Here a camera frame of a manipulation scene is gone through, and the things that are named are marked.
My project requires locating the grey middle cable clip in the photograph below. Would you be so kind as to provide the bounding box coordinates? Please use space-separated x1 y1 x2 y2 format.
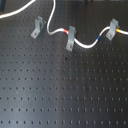
66 26 76 52

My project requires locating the grey cable clip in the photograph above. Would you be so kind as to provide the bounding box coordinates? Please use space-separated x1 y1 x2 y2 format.
66 26 76 52
31 17 46 39
106 19 119 40

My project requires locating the grey left cable clip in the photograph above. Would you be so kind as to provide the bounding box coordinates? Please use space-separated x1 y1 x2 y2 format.
31 17 46 39

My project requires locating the grey right cable clip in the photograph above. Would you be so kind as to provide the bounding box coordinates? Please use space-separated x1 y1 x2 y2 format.
106 19 119 40

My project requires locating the white cable with coloured marks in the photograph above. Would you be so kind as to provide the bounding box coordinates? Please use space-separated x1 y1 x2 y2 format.
0 0 128 50

